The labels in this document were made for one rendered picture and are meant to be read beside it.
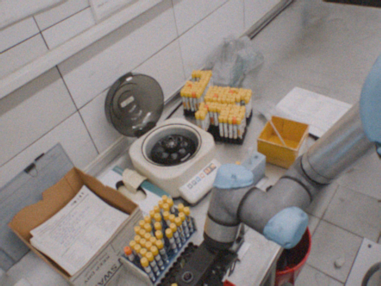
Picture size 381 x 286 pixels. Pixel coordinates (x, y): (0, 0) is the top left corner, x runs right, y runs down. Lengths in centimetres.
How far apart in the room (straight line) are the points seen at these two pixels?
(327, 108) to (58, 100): 95
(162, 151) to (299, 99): 62
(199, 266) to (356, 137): 39
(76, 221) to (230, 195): 55
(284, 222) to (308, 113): 77
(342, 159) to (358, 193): 166
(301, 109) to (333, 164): 74
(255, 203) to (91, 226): 55
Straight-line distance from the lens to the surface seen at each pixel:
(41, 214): 107
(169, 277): 91
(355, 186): 227
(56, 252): 101
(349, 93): 146
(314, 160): 62
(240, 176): 63
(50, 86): 101
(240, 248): 93
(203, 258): 71
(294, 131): 117
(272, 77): 153
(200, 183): 102
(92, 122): 113
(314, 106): 135
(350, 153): 57
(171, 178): 97
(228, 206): 64
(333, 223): 208
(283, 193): 63
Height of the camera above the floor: 171
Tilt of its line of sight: 43 degrees down
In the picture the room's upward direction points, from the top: 11 degrees counter-clockwise
